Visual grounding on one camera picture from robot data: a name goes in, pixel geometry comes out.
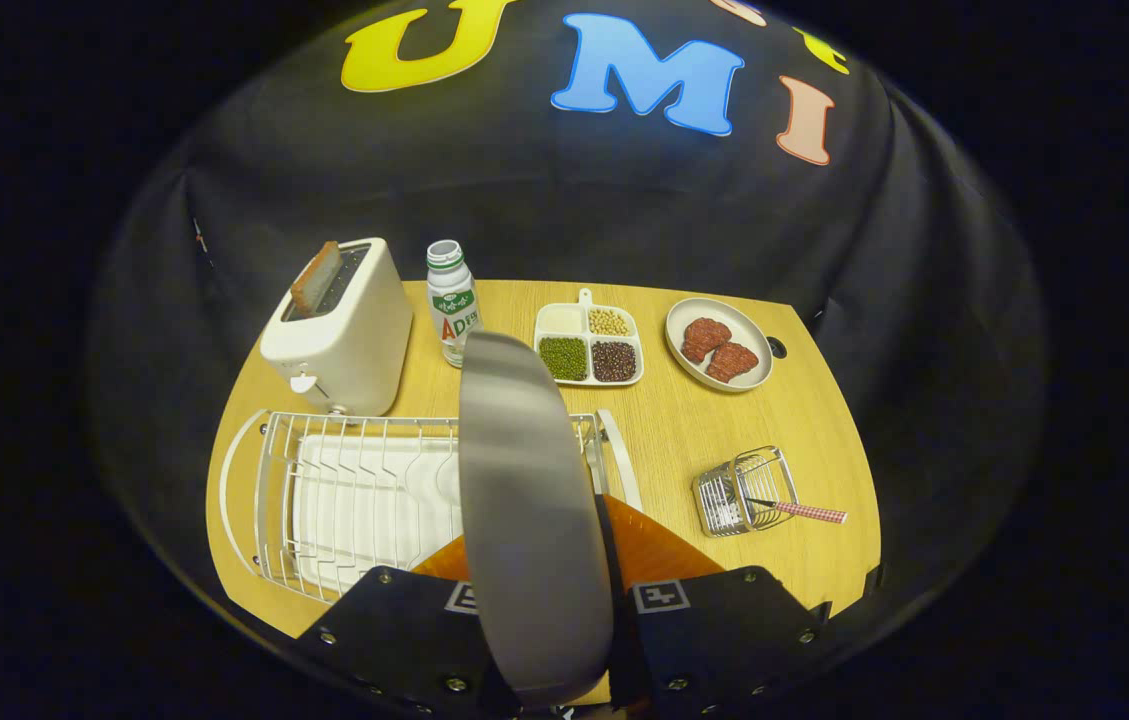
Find beige plate with meat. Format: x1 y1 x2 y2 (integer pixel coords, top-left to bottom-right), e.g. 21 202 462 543
665 297 775 393

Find white toaster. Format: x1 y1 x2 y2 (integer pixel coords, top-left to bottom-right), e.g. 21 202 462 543
260 237 415 418

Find white drip tray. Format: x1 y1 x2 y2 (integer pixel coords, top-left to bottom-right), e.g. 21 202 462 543
292 435 465 597

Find silver wire basket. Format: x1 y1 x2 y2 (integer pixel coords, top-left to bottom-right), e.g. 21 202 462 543
692 446 800 538

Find red meat slice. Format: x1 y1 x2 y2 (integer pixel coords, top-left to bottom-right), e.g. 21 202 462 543
706 341 760 384
680 317 733 364

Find beige round plate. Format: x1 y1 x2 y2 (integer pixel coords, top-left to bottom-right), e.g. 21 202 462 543
457 330 617 709

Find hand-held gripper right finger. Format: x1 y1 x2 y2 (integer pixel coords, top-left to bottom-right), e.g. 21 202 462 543
592 493 830 716

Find white bottle with green label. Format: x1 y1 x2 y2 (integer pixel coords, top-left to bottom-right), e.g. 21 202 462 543
426 240 481 369

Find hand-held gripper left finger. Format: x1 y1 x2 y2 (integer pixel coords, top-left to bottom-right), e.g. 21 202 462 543
296 535 525 719

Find white divided dish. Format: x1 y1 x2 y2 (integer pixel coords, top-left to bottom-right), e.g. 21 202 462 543
533 288 645 388

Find black backdrop cloth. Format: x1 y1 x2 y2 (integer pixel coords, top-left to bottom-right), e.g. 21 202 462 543
89 0 1047 641

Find brown toast slice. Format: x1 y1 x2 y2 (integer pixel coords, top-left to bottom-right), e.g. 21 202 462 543
290 240 342 319

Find spoon with pink checkered handle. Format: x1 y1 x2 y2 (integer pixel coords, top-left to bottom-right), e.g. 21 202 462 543
744 497 848 525

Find white wire dish rack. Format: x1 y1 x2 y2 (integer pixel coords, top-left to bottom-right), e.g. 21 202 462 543
219 408 643 607

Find green mung beans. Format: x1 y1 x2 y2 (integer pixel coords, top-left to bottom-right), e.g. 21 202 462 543
538 337 589 382

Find dark red beans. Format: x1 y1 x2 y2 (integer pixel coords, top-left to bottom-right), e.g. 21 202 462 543
591 341 638 383

